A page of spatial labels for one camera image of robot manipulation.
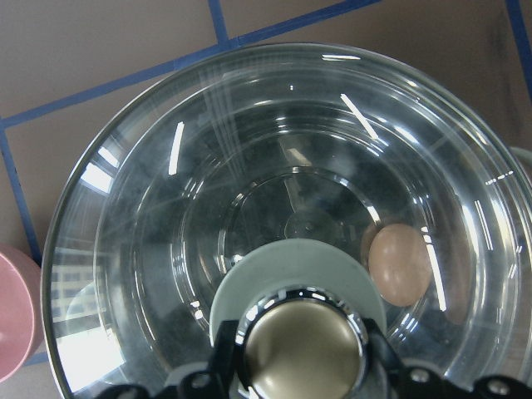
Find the glass pot lid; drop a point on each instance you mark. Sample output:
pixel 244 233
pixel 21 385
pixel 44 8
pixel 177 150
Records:
pixel 250 187

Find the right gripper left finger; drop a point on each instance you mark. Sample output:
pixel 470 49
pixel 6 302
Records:
pixel 225 360

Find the brown egg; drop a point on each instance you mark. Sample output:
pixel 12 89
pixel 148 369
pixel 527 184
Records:
pixel 399 264

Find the pink bowl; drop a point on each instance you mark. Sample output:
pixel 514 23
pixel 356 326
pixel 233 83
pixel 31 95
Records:
pixel 21 325

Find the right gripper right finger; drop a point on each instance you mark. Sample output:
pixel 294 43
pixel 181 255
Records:
pixel 384 365

